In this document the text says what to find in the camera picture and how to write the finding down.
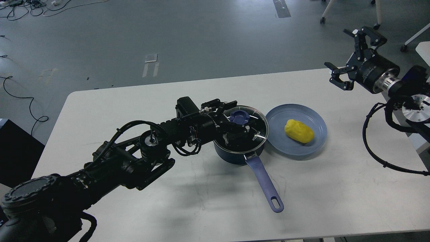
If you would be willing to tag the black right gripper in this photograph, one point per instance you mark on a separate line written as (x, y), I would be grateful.
(371, 72)

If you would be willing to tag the yellow potato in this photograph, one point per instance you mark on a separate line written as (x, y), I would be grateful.
(298, 131)

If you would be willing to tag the black box at left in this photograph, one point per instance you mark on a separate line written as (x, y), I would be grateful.
(19, 154)

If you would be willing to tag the glass pot lid blue knob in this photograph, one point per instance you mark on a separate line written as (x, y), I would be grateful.
(251, 130)

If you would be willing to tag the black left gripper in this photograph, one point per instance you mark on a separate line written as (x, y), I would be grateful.
(216, 117)

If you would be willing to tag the white furniture at right edge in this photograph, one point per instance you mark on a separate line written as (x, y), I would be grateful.
(422, 48)

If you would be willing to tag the dark blue saucepan purple handle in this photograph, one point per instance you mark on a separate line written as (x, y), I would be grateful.
(253, 160)

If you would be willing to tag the blue round plate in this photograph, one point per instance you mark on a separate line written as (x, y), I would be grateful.
(277, 118)

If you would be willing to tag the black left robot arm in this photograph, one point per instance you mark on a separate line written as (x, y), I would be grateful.
(51, 208)

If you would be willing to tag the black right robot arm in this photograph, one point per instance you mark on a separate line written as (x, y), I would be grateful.
(407, 109)

